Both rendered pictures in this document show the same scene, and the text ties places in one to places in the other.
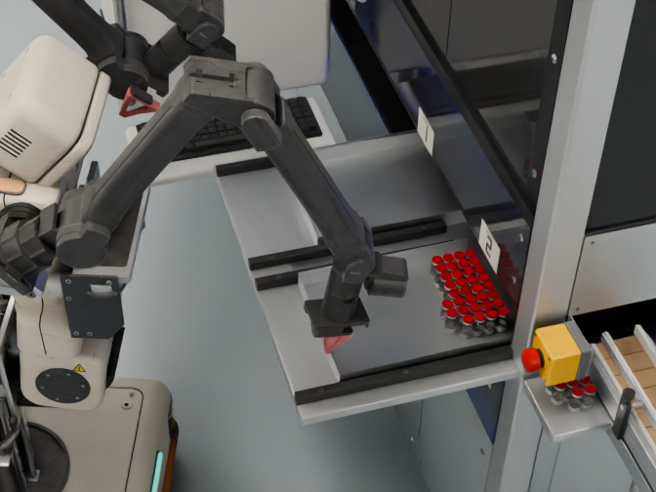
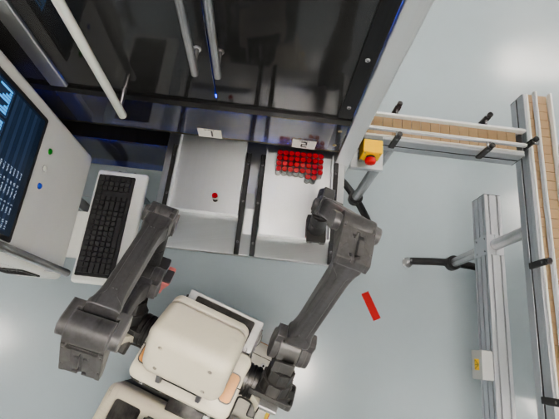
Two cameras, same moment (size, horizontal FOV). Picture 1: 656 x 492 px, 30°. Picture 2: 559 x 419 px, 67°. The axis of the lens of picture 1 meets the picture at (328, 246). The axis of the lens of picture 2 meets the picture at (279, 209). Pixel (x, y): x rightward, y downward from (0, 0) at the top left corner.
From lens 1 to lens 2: 1.54 m
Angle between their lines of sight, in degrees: 45
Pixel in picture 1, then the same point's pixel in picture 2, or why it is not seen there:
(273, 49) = (71, 175)
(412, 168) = (200, 149)
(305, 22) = (70, 150)
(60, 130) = (240, 344)
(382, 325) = (299, 209)
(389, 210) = (225, 173)
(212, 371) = not seen: hidden behind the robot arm
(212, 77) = (353, 248)
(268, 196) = (187, 225)
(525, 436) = not seen: hidden behind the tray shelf
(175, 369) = not seen: hidden behind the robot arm
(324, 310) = (319, 234)
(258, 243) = (220, 244)
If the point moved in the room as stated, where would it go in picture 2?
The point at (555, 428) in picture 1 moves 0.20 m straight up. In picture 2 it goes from (378, 167) to (395, 144)
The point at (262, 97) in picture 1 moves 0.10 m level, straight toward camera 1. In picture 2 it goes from (371, 224) to (416, 240)
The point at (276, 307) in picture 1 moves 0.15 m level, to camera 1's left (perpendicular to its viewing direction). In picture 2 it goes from (268, 251) to (251, 289)
